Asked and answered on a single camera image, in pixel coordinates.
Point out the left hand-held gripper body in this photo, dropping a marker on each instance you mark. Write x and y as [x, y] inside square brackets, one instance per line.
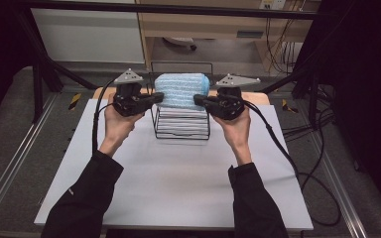
[129, 99]

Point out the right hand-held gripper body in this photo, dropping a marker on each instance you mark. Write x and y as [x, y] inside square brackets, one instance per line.
[228, 105]

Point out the blue striped towel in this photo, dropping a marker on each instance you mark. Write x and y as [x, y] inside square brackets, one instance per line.
[182, 89]

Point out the person's right hand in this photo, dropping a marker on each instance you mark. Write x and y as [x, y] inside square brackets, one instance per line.
[236, 132]

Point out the person's left hand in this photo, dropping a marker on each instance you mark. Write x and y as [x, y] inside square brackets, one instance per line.
[119, 127]

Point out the wooden table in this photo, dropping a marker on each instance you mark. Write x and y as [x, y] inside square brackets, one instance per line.
[261, 98]

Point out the yellow black floor tape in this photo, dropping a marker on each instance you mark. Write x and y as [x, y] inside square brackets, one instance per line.
[288, 106]
[74, 101]

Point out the grey chair base with caster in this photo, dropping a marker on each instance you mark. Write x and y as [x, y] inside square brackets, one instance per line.
[180, 41]

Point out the light wooden desk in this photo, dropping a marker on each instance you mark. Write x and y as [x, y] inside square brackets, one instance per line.
[211, 26]

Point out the white cabinet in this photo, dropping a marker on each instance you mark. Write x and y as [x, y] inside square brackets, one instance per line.
[86, 36]

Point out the white power strip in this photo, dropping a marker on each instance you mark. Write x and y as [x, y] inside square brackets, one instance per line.
[273, 4]

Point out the dark curtain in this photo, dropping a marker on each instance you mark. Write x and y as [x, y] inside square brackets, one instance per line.
[0, 59]
[367, 99]

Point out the black metal frame stand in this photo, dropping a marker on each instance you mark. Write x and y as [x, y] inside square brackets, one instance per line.
[38, 86]
[312, 95]

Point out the black metal frame crossbar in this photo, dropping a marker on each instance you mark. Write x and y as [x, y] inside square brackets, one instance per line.
[178, 9]

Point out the aluminium floor rail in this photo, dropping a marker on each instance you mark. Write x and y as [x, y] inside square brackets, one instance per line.
[16, 155]
[339, 185]

